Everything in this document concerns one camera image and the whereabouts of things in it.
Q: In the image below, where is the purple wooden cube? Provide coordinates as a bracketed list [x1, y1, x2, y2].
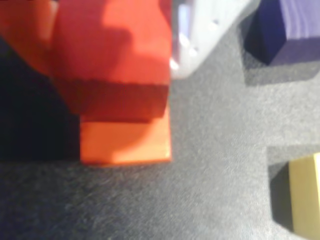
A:
[243, 0, 320, 68]

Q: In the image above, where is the orange wooden cube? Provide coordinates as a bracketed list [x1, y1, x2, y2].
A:
[79, 102, 174, 166]

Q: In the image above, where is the yellow wooden cube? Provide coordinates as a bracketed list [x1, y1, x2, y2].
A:
[270, 152, 320, 239]

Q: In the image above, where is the dark grey felt mat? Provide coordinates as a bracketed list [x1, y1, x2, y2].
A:
[0, 19, 320, 240]

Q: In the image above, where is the red wooden cube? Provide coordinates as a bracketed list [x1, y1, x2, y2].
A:
[50, 0, 174, 125]

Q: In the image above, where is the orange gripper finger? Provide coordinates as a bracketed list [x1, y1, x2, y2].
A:
[0, 0, 60, 79]

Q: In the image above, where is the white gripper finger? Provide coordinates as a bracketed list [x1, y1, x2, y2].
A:
[169, 0, 254, 81]

